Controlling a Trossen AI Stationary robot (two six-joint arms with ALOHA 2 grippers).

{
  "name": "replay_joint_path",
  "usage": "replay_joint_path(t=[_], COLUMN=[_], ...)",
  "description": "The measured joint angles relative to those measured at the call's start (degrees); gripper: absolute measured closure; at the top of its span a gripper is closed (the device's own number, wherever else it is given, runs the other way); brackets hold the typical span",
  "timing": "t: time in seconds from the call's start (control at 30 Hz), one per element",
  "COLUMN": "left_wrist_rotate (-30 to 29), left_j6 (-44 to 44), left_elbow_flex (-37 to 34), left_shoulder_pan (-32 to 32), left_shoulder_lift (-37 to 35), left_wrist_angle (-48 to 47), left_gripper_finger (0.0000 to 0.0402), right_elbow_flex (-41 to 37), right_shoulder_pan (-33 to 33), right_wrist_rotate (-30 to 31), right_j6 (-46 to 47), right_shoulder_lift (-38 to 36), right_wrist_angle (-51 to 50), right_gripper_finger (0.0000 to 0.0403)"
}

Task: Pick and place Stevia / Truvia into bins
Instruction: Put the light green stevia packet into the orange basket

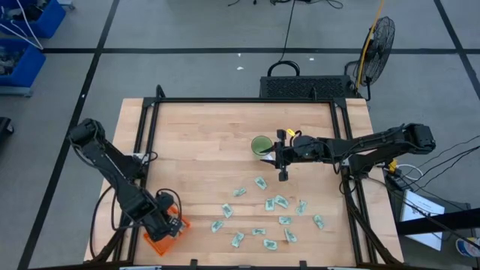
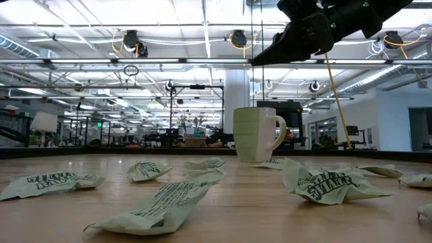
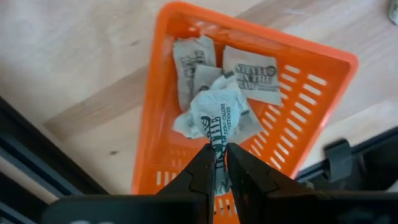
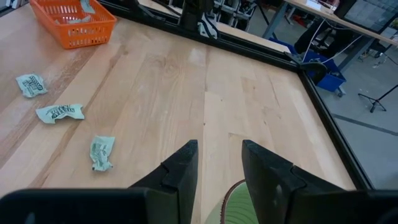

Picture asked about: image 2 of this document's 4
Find brown cardboard box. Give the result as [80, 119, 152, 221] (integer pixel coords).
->
[180, 136, 207, 149]

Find black coiled cable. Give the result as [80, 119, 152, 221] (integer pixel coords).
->
[123, 64, 140, 77]

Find potted plants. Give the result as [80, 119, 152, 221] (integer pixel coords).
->
[178, 113, 209, 138]

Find green and white mug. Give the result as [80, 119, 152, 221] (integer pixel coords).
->
[232, 107, 288, 163]

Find silver ventilation duct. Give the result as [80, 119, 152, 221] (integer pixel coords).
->
[0, 33, 60, 61]
[332, 42, 432, 95]

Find yellow hanging cable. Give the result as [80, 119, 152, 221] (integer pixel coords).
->
[323, 53, 352, 149]

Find long ceiling light fixture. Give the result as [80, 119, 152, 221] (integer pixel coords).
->
[0, 57, 250, 65]
[290, 59, 432, 65]

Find black railing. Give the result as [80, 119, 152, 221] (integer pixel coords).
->
[0, 113, 34, 148]

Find green white sweetener packet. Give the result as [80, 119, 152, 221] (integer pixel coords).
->
[127, 161, 173, 183]
[282, 157, 393, 206]
[315, 166, 364, 174]
[83, 167, 227, 236]
[398, 173, 432, 188]
[0, 171, 106, 202]
[251, 158, 288, 171]
[184, 157, 226, 171]
[357, 164, 404, 179]

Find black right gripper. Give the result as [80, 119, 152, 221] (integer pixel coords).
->
[250, 0, 338, 68]

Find black robot station frame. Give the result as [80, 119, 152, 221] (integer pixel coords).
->
[168, 84, 225, 139]

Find white lamp shade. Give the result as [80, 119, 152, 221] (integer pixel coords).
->
[29, 111, 59, 134]

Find black monitor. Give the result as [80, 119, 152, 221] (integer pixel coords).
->
[346, 125, 367, 146]

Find black hanging cable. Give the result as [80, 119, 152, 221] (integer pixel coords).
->
[250, 0, 254, 109]
[260, 0, 265, 102]

